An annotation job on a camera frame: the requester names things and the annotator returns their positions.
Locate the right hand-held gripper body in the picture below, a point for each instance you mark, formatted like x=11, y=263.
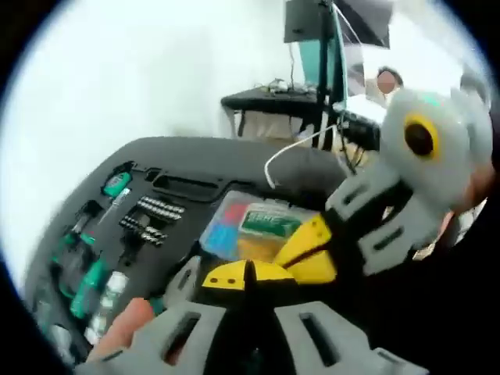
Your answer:
x=457, y=156

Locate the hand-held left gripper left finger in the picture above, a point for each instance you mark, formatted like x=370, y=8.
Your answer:
x=140, y=359

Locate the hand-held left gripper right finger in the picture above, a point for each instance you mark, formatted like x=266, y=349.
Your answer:
x=363, y=355

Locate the grey pliers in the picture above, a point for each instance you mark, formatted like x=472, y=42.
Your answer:
x=183, y=279

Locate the set of screwdriver bits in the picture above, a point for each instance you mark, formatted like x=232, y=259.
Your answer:
x=156, y=218

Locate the clear test screwdriver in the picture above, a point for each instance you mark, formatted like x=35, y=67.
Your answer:
x=115, y=205

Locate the green tape measure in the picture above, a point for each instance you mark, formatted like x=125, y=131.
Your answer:
x=116, y=183

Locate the black toolbox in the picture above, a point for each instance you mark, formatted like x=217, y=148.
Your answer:
x=187, y=164

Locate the person's right hand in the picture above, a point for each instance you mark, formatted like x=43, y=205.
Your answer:
x=478, y=187

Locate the person's left hand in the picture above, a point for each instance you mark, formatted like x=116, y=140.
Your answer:
x=125, y=324

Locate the clear plastic parts box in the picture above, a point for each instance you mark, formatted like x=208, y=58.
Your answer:
x=234, y=230

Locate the black desk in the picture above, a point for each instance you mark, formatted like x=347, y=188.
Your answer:
x=265, y=99

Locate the teal panel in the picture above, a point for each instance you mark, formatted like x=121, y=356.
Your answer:
x=316, y=58

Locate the black monitor on stand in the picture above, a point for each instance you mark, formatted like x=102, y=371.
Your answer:
x=304, y=19

